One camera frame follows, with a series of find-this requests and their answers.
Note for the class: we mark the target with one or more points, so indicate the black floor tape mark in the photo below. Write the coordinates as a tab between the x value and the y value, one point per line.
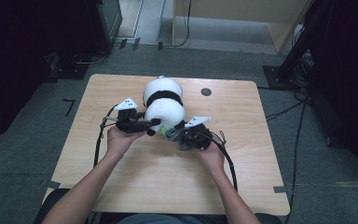
71	107

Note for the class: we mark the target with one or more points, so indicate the black cabinet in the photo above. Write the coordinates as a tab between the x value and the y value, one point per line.
105	25

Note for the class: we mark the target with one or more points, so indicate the person's right hand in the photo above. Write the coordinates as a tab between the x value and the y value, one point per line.
214	158

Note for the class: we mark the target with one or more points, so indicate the black metal stand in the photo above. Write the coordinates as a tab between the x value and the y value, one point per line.
279	76

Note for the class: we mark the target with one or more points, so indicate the person's left hand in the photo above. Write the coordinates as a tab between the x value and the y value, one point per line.
118	144

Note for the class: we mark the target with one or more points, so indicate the dark round table grommet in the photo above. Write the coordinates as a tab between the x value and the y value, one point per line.
206	91

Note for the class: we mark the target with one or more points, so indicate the panda plush toy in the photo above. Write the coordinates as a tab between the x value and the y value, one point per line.
164	112

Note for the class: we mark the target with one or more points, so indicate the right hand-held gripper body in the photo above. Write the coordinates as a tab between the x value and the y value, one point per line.
199	138

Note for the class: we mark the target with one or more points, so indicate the black flat stand base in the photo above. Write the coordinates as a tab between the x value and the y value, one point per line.
70	70

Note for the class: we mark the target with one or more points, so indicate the black chair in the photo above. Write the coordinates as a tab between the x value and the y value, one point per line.
42	208

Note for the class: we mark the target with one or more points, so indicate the light wooden cabinet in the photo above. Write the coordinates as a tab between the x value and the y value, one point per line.
230	9

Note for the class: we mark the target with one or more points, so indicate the person's dark clothing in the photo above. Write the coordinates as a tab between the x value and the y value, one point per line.
167	219

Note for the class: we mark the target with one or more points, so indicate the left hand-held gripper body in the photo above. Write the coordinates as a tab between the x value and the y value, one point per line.
127	126

